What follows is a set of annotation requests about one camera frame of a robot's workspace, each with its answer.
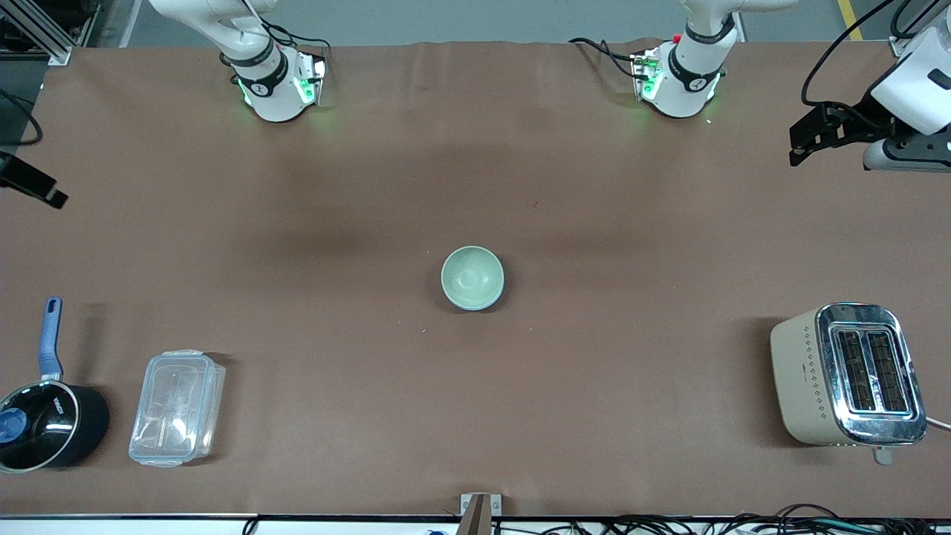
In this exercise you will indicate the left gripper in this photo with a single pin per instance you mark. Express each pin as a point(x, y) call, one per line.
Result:
point(862, 123)

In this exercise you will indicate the pale green bowl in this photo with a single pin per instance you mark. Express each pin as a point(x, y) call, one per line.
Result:
point(472, 275)

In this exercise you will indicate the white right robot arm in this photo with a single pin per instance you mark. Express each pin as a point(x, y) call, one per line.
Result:
point(275, 96)

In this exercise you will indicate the glass pan lid blue knob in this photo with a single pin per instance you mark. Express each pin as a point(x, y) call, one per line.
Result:
point(33, 427)

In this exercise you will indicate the clear plastic lidded container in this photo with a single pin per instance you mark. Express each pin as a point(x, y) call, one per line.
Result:
point(177, 409)

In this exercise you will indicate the beige chrome toaster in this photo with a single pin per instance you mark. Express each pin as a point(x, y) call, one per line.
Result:
point(806, 379)

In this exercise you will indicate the brown table cover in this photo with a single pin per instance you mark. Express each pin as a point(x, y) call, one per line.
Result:
point(475, 186)

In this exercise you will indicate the aluminium frame profile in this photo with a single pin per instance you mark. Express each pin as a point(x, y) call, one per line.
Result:
point(44, 37)

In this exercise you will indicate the left base plate green light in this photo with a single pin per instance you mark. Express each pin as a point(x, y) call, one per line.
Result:
point(645, 74)

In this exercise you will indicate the base plate green light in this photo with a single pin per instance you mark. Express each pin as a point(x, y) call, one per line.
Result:
point(645, 74)
point(312, 78)

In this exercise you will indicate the right base plate green light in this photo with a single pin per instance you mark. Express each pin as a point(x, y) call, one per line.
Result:
point(312, 78)

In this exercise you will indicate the metal bracket with brown strut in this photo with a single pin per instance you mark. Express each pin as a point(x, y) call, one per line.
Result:
point(480, 509)

